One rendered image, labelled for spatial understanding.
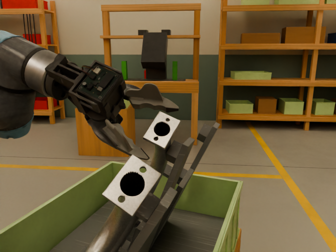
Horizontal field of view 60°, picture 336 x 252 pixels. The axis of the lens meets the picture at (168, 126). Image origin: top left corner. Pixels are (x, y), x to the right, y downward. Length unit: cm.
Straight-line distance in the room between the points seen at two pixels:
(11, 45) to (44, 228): 41
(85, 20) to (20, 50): 545
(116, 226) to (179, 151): 16
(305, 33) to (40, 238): 502
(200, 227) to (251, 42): 452
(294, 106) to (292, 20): 152
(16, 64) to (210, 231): 59
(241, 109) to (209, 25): 163
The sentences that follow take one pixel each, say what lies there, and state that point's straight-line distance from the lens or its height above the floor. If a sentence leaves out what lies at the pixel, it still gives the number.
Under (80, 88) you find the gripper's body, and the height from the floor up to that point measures 125.
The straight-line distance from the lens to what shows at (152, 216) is 37.
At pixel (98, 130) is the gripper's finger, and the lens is 49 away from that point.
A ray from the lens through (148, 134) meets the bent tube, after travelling 47.
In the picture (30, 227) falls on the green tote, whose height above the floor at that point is 93.
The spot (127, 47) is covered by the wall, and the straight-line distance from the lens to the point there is 575.
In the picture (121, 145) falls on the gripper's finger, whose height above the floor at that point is 115.
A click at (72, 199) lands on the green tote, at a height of 93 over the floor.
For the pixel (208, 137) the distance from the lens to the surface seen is 66.
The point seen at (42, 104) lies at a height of 36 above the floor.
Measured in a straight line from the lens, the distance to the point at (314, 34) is 539.
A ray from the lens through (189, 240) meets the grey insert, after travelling 77.
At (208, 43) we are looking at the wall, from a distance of 560.
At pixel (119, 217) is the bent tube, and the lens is 42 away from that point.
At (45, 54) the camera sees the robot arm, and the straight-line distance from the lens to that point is 55.
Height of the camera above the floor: 130
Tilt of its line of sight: 14 degrees down
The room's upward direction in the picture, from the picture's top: straight up
